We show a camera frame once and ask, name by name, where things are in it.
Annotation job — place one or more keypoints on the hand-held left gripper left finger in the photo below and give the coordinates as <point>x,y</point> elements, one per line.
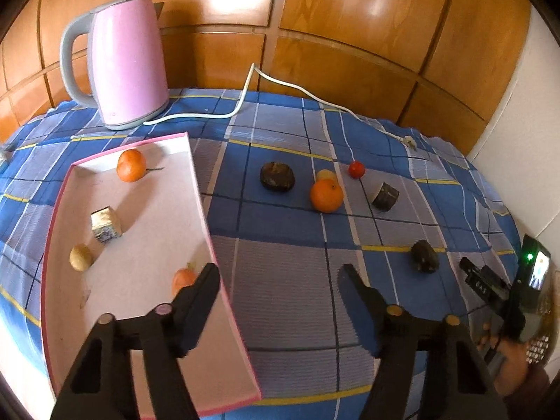
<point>199,297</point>

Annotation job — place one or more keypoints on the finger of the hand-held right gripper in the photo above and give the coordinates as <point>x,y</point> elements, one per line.
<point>483,282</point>

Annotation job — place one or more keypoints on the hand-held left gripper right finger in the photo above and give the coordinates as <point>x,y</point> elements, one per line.
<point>358,306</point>

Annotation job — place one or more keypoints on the small carrot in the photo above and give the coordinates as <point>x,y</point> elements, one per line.
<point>181,281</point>

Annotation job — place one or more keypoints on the dark avocado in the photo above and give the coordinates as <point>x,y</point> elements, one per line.
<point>424,256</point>

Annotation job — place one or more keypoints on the pink-rimmed white tray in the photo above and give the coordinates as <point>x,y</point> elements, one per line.
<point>144,227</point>

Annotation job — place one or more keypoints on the cut eggplant piece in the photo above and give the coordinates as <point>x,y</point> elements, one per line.
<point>106,225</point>
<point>386,196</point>

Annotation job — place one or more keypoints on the orange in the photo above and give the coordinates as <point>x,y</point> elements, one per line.
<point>131,165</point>
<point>327,197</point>

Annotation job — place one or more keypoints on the small yellow potato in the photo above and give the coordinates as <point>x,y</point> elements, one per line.
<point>81,257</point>
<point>326,175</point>

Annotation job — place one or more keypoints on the red cherry tomato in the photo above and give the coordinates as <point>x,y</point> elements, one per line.
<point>356,169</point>

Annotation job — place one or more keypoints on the dark brown round cake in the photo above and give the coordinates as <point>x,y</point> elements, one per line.
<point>277,176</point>

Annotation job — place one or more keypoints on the person's right forearm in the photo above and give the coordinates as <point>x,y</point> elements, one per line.
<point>529,391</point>

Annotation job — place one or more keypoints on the person's right hand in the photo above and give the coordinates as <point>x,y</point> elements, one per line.
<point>507,367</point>

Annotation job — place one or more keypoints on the blue plaid tablecloth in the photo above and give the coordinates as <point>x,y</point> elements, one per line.
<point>284,271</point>

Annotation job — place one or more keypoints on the pink electric kettle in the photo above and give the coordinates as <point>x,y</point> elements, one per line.
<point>127,61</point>

